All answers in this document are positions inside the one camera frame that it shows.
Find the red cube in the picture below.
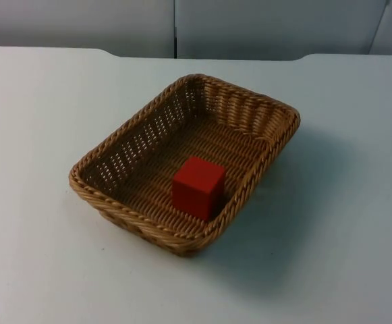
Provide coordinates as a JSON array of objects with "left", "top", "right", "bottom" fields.
[{"left": 171, "top": 156, "right": 227, "bottom": 221}]

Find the pale brown wicker basket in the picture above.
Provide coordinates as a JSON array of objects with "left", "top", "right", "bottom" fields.
[{"left": 68, "top": 73, "right": 301, "bottom": 259}]

